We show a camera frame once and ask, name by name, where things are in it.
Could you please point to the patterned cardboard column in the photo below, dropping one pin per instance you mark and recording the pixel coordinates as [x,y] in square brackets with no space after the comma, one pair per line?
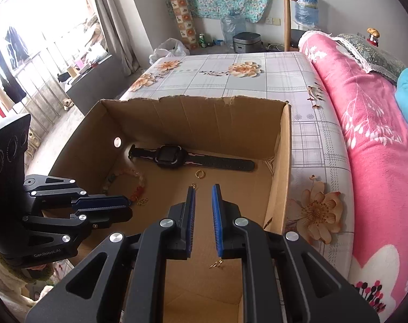
[185,23]

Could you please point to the wooden crutch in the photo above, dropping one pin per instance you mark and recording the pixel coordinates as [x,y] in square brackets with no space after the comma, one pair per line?
[287,24]

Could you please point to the white plastic bag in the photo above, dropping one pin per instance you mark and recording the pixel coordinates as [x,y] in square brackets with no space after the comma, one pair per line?
[170,48]

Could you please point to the floral bed sheet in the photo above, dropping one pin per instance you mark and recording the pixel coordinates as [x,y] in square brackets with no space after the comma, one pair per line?
[317,148]

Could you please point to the pink strap smart watch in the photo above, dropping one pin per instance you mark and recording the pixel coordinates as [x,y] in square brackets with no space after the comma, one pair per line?
[174,156]

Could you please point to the mushroom figurine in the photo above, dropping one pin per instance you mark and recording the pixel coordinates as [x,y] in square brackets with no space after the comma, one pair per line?
[373,36]

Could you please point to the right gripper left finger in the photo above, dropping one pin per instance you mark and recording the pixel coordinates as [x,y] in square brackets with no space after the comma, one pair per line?
[123,279]

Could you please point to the gold chain pendant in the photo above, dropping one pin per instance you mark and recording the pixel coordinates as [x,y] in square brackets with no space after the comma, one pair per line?
[217,264]

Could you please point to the grey cabinet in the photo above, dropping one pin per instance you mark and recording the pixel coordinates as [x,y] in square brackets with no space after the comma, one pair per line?
[104,81]

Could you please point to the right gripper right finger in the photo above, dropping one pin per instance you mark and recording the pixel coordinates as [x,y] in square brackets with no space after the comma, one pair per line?
[284,278]

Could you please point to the brown cardboard box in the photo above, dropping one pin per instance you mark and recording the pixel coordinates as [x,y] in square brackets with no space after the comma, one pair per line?
[96,157]

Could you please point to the blue water bottle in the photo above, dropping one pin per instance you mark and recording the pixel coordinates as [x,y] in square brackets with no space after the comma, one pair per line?
[306,13]

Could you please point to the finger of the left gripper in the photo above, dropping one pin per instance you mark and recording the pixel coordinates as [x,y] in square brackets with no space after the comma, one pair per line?
[47,192]
[56,233]

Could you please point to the gold flower brooch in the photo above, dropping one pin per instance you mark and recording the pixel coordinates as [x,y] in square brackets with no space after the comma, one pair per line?
[142,201]

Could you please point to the grey rice cooker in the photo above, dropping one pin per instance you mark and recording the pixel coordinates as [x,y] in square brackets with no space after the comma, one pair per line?
[247,42]

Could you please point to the pink fleece blanket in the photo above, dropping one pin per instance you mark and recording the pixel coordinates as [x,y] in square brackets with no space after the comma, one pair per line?
[376,136]

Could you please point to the clear water jug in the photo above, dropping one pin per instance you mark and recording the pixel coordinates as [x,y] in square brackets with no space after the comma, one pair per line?
[232,24]

